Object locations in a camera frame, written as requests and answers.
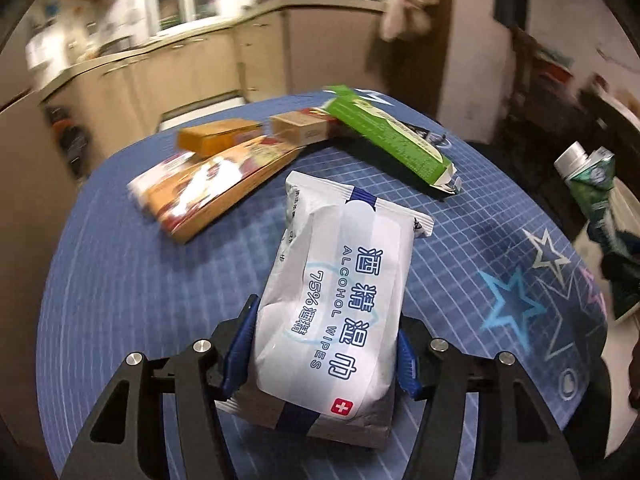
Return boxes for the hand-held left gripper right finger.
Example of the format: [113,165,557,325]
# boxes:
[395,315,583,480]

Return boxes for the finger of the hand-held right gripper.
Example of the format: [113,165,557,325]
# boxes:
[587,220,640,311]

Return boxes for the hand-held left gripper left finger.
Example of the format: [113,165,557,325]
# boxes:
[60,294,261,480]

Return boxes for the cream plastic bucket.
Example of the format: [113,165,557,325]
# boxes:
[572,95,640,321]

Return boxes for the white wipes packet blue print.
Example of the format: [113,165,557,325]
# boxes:
[251,170,433,448]

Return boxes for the printed snack box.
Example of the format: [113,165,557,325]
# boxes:
[127,135,306,245]

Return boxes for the orange cardboard box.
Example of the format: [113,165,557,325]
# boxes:
[177,117,261,153]

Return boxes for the long light green box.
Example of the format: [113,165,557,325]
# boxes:
[322,85,463,196]

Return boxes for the small beige box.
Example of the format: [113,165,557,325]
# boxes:
[269,110,341,145]

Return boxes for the blue checkered tablecloth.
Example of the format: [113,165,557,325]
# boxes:
[35,87,608,480]

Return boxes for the red plant pot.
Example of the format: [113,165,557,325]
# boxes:
[535,45,576,86]

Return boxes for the beige kitchen base cabinets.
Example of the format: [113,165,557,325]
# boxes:
[0,0,391,161]

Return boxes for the hanging cloth bag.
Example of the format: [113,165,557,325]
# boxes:
[377,0,438,43]

